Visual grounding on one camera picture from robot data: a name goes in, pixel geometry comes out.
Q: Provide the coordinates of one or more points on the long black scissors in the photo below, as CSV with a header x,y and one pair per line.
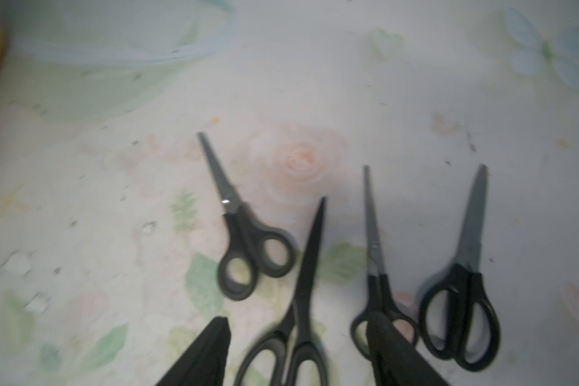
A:
x,y
292,341

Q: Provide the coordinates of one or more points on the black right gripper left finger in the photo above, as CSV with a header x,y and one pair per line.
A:
x,y
204,362

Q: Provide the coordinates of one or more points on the grey black scissors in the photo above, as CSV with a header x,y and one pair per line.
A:
x,y
247,235

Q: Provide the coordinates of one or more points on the wide black handled scissors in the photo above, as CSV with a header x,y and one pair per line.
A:
x,y
465,289

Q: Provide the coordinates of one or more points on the slim black scissors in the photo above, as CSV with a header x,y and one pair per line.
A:
x,y
379,293

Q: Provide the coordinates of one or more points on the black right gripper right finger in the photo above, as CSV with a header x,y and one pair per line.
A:
x,y
394,360

